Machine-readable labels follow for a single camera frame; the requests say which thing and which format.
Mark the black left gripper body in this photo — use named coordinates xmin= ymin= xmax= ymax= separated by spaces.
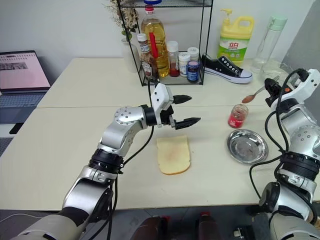
xmin=158 ymin=95 xmax=178 ymax=129

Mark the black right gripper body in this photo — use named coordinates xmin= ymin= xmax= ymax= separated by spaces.
xmin=264 ymin=90 xmax=285 ymax=108

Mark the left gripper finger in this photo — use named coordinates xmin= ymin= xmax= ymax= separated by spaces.
xmin=173 ymin=94 xmax=193 ymax=105
xmin=174 ymin=116 xmax=202 ymax=131

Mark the metal spoon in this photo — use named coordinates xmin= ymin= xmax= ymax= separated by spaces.
xmin=241 ymin=76 xmax=280 ymax=104

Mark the white bread slice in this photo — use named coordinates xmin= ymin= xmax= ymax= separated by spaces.
xmin=156 ymin=134 xmax=192 ymax=176

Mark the glass jar of red jam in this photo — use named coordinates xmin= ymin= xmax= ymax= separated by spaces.
xmin=227 ymin=104 xmax=250 ymax=129

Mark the dark blue glass jar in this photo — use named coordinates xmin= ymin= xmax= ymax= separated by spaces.
xmin=186 ymin=60 xmax=200 ymax=83

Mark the small white seasoning jar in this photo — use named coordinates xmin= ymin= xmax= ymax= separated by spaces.
xmin=178 ymin=52 xmax=192 ymax=78

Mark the clear bottle with green cap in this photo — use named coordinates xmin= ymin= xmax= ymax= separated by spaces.
xmin=250 ymin=15 xmax=289 ymax=74

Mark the white-capped red spice jar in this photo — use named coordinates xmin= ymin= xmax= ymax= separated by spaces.
xmin=166 ymin=40 xmax=181 ymax=78

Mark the black and white sneaker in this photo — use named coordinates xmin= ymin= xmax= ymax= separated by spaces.
xmin=200 ymin=53 xmax=254 ymax=84

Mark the white-lidded jar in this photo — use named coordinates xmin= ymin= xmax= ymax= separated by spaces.
xmin=187 ymin=46 xmax=200 ymax=63

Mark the yellow dish soap pump bottle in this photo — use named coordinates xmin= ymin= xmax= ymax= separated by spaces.
xmin=216 ymin=8 xmax=256 ymax=68

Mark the round stainless steel plate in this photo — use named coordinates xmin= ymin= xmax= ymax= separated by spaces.
xmin=226 ymin=128 xmax=270 ymax=165

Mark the brown-capped dark sauce bottle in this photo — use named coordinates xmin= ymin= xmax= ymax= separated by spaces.
xmin=136 ymin=33 xmax=158 ymax=79

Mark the white vase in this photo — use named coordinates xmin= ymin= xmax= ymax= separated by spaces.
xmin=120 ymin=37 xmax=140 ymax=74

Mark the large cooking oil bottle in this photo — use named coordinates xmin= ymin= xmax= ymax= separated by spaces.
xmin=140 ymin=4 xmax=169 ymax=79

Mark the dried flower bunch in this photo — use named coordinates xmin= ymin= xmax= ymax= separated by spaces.
xmin=104 ymin=0 xmax=140 ymax=42

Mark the open laptop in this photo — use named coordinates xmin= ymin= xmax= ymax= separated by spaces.
xmin=0 ymin=50 xmax=53 ymax=125

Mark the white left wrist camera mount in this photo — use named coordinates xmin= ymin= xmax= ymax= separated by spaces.
xmin=150 ymin=83 xmax=175 ymax=126

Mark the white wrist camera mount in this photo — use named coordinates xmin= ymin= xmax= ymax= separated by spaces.
xmin=150 ymin=83 xmax=175 ymax=126
xmin=274 ymin=68 xmax=320 ymax=106

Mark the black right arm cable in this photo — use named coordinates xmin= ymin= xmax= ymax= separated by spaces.
xmin=249 ymin=68 xmax=311 ymax=201

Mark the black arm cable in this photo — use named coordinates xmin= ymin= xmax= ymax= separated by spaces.
xmin=249 ymin=68 xmax=311 ymax=201
xmin=107 ymin=76 xmax=161 ymax=240

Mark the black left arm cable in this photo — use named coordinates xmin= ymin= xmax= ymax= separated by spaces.
xmin=107 ymin=76 xmax=161 ymax=240

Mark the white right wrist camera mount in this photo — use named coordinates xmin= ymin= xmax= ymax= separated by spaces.
xmin=274 ymin=68 xmax=320 ymax=106

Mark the black wire shelf rack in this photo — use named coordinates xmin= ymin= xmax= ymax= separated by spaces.
xmin=116 ymin=0 xmax=214 ymax=87

